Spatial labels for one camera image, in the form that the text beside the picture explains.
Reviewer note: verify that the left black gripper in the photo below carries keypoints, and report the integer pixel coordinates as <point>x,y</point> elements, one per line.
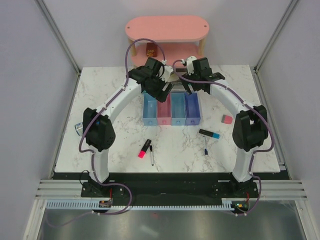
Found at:
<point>160,95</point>

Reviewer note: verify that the black white pen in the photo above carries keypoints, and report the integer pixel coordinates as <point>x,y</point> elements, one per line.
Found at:
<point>152,155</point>

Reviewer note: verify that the blue highlighter marker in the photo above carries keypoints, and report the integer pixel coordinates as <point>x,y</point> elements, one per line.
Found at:
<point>209,133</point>

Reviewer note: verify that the green book box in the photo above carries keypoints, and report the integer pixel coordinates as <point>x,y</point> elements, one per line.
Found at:
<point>176,82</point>

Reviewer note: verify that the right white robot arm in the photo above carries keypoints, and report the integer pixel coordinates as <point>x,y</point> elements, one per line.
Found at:
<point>251,132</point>

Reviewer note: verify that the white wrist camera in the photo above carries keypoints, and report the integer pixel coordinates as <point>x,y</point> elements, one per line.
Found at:
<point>168,72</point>
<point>188,63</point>

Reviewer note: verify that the purple plastic bin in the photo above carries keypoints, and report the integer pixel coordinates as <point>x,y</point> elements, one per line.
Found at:
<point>192,109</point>

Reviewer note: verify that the pink three-tier shelf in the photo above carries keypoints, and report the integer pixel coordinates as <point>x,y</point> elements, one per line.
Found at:
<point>179,36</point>

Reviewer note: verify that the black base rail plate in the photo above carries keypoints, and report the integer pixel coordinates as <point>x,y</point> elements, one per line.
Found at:
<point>177,189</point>

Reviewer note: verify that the white slotted cable duct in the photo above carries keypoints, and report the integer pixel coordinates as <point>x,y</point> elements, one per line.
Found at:
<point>68,204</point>

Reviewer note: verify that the pink plastic bin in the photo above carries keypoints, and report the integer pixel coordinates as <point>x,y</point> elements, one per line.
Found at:
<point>164,115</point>

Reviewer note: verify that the blue capped pen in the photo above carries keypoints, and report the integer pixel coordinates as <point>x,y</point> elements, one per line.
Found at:
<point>205,146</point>

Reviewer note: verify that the pink highlighter marker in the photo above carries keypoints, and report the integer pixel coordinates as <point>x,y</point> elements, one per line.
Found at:
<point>144,149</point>

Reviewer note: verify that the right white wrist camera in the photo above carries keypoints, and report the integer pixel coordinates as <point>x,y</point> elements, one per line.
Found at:
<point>188,63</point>

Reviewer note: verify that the brown snack box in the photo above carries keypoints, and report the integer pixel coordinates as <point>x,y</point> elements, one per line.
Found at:
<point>151,50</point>

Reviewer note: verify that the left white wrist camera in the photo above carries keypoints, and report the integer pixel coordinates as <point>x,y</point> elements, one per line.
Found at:
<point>168,72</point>

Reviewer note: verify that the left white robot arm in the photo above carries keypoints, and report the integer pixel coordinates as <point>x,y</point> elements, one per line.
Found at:
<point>98,131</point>

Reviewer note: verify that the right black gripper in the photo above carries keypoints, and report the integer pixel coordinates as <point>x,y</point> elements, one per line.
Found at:
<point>195,88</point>

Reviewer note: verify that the blue white tape roll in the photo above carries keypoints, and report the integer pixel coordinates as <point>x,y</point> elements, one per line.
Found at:
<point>79,129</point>

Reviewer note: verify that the pink eraser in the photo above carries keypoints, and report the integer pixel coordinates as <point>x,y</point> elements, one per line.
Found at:
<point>226,119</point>

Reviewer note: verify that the teal blue plastic bin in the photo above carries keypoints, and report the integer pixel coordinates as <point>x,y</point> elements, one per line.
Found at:
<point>178,109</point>

